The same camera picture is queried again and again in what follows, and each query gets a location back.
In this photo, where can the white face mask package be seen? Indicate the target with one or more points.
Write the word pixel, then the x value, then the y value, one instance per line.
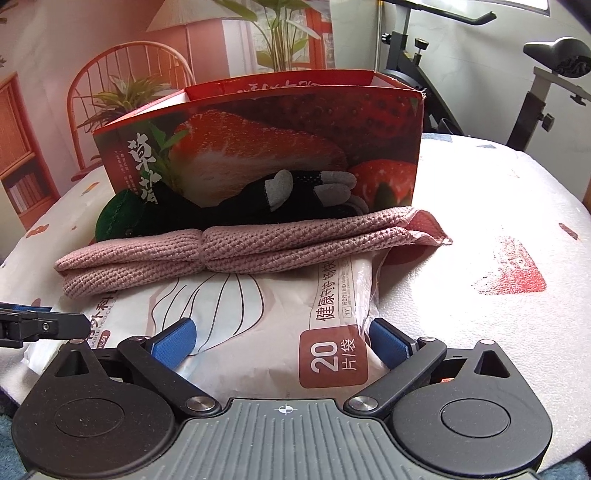
pixel 290 335

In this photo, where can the green tasselled leaf cloth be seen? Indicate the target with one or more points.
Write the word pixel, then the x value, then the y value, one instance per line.
pixel 126 215

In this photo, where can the patterned white tablecloth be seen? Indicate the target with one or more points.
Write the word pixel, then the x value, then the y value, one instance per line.
pixel 517 269

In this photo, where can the pink knitted cloth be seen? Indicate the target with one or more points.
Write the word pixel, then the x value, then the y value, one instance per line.
pixel 126 263

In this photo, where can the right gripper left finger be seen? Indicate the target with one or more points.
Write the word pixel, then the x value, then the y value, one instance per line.
pixel 153 363

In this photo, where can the black glove grey fingertips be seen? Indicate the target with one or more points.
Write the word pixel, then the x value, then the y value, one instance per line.
pixel 284 197

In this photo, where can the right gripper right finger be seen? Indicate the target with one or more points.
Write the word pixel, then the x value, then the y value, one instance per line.
pixel 410 361

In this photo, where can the red strawberry cardboard box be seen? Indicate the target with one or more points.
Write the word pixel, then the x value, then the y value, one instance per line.
pixel 208 141

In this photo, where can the black exercise bike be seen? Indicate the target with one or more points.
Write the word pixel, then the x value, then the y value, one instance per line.
pixel 481 71

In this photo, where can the printed living room backdrop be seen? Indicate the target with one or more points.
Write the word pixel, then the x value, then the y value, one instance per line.
pixel 58 56

